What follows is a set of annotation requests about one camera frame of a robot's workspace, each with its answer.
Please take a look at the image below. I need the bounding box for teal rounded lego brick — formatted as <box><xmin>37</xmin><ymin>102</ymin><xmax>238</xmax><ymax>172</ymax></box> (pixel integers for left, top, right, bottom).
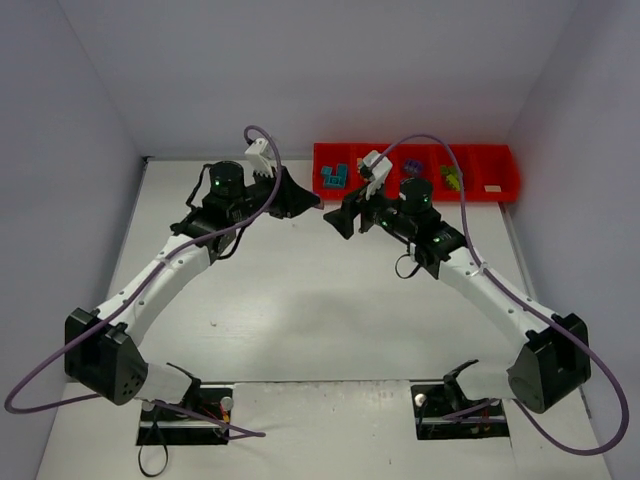
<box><xmin>323</xmin><ymin>175</ymin><xmax>346</xmax><ymax>189</ymax></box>

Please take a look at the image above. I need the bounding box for light blue lego brick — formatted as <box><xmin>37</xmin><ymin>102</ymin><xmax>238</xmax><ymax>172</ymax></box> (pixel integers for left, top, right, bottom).
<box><xmin>335</xmin><ymin>164</ymin><xmax>348</xmax><ymax>182</ymax></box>

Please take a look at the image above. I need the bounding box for purple curved lego brick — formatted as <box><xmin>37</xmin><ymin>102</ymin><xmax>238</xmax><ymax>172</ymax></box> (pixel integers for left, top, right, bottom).
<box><xmin>403</xmin><ymin>159</ymin><xmax>423</xmax><ymax>177</ymax></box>

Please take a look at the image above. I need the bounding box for lime green lego brick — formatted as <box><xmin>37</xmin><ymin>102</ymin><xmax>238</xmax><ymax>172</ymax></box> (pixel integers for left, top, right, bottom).
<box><xmin>440</xmin><ymin>165</ymin><xmax>459</xmax><ymax>182</ymax></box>

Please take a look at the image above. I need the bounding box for lime green small lego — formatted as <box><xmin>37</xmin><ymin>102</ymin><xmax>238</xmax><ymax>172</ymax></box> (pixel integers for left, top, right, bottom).
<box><xmin>445</xmin><ymin>175</ymin><xmax>460</xmax><ymax>191</ymax></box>

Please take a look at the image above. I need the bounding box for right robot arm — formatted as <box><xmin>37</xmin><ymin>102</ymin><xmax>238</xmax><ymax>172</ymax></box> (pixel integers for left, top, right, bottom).
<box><xmin>324</xmin><ymin>178</ymin><xmax>591</xmax><ymax>414</ymax></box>

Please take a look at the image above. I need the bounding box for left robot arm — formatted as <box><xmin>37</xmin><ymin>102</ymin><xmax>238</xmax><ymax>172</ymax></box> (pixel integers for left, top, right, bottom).
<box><xmin>64</xmin><ymin>161</ymin><xmax>321</xmax><ymax>407</ymax></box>

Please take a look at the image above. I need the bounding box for red divided sorting bin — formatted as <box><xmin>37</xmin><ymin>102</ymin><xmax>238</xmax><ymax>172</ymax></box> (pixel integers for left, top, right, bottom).
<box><xmin>312</xmin><ymin>143</ymin><xmax>520</xmax><ymax>203</ymax></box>

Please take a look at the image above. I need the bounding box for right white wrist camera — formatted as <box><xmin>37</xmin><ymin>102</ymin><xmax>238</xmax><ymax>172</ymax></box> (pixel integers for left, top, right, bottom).
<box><xmin>358</xmin><ymin>150</ymin><xmax>393</xmax><ymax>200</ymax></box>

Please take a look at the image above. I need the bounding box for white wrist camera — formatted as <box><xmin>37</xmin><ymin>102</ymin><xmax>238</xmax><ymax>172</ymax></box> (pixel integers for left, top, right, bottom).
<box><xmin>358</xmin><ymin>150</ymin><xmax>393</xmax><ymax>200</ymax></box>
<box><xmin>244</xmin><ymin>138</ymin><xmax>274</xmax><ymax>178</ymax></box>

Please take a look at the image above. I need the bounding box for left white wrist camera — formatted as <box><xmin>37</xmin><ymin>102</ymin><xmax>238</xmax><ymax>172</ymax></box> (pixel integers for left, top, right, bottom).
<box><xmin>244</xmin><ymin>138</ymin><xmax>274</xmax><ymax>178</ymax></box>

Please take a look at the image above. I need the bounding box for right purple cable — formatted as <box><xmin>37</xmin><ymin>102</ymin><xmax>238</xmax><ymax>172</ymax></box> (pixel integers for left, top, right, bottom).
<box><xmin>382</xmin><ymin>132</ymin><xmax>630</xmax><ymax>456</ymax></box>

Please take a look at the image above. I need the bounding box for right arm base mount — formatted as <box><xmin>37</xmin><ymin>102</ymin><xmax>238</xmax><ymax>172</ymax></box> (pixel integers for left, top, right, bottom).
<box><xmin>410</xmin><ymin>382</ymin><xmax>510</xmax><ymax>441</ymax></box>

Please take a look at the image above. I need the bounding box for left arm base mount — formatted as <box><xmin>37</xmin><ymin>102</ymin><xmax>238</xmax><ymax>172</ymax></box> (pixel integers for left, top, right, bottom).
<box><xmin>136</xmin><ymin>385</ymin><xmax>233</xmax><ymax>446</ymax></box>

